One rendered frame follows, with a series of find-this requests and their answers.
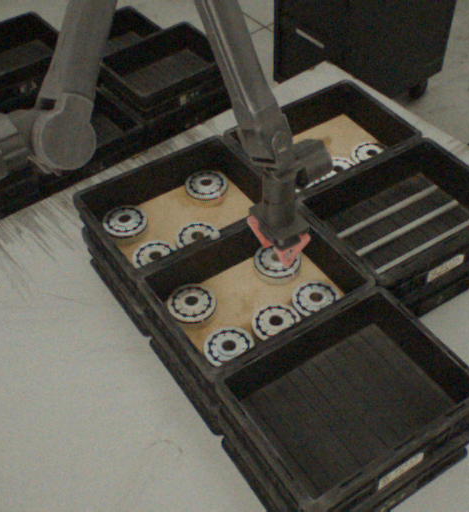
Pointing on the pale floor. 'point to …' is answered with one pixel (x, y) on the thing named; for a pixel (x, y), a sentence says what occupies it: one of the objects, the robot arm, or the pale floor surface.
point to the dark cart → (364, 40)
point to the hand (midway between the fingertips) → (277, 253)
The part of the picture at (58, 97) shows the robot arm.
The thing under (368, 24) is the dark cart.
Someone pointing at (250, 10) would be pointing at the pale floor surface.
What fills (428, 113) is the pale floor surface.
